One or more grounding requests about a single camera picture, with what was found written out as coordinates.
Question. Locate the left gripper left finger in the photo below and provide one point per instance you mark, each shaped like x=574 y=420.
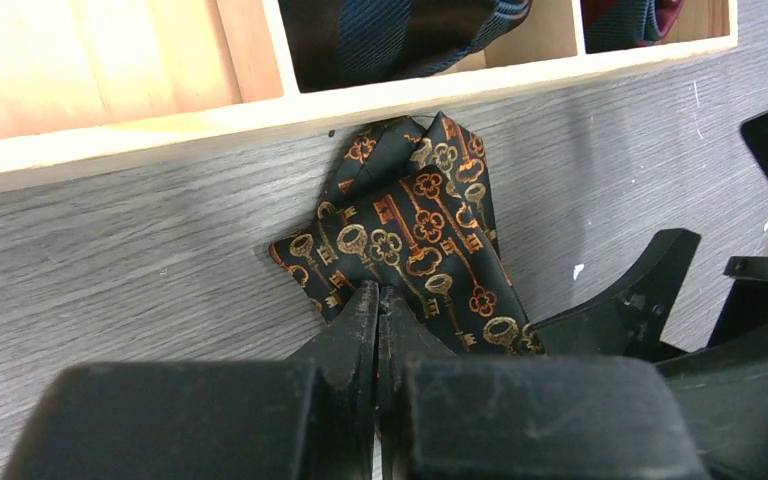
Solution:
x=309 y=416

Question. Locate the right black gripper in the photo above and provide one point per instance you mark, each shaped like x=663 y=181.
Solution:
x=722 y=388

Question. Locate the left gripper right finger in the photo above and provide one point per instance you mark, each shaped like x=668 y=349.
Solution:
x=443 y=416

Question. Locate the light wooden grid tray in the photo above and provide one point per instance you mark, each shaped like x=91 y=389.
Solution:
x=91 y=87

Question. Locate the dark navy rolled tie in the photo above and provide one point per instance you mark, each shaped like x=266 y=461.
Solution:
x=343 y=43

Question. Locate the black key pattern tie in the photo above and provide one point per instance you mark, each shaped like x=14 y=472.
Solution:
x=410 y=206

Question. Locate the red blue striped rolled tie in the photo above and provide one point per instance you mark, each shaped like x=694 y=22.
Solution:
x=611 y=25

